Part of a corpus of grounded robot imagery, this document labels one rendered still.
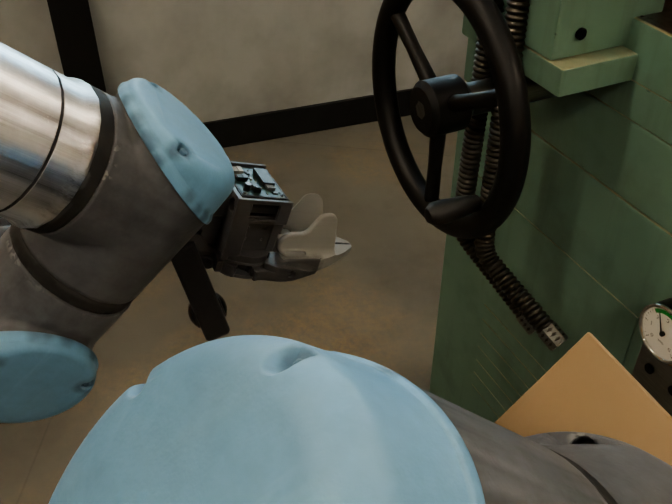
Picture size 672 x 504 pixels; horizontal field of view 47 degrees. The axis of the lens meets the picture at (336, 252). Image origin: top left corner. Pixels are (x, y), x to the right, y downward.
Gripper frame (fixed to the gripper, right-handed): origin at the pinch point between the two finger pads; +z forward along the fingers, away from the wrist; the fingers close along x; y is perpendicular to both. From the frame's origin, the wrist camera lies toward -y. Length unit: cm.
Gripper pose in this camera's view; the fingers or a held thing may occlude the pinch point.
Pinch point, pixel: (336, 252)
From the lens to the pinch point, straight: 77.4
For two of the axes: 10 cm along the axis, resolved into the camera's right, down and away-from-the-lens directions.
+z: 8.5, 0.3, 5.2
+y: 3.1, -8.3, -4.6
